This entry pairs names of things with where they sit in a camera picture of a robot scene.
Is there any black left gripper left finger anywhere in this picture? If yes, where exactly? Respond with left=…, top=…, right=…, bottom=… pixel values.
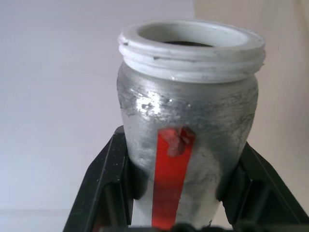
left=63, top=126, right=148, bottom=232

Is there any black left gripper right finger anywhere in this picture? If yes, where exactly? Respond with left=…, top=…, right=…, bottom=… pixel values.
left=215, top=141, right=309, bottom=232

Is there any silver jar with red stripe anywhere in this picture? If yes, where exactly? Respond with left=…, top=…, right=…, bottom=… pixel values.
left=116, top=19, right=266, bottom=232

